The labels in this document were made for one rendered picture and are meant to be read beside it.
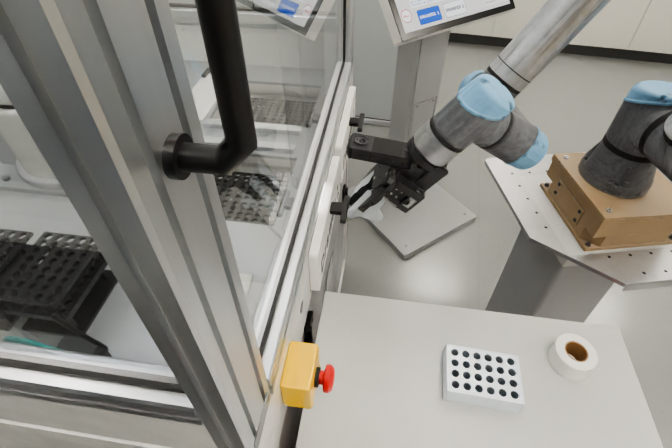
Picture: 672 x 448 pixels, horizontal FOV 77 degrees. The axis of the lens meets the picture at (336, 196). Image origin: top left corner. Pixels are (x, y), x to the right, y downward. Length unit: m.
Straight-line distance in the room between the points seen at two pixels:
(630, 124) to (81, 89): 0.99
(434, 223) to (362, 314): 1.25
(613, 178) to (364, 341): 0.65
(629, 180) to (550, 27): 0.43
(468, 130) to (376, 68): 1.89
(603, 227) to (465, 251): 1.04
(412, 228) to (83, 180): 1.86
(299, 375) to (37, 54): 0.55
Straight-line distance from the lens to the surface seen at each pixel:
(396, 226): 2.02
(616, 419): 0.92
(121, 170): 0.22
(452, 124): 0.69
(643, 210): 1.12
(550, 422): 0.87
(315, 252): 0.75
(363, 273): 1.88
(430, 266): 1.95
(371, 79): 2.58
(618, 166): 1.10
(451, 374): 0.81
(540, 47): 0.82
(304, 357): 0.67
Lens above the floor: 1.51
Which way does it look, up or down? 43 degrees down
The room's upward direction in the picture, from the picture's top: straight up
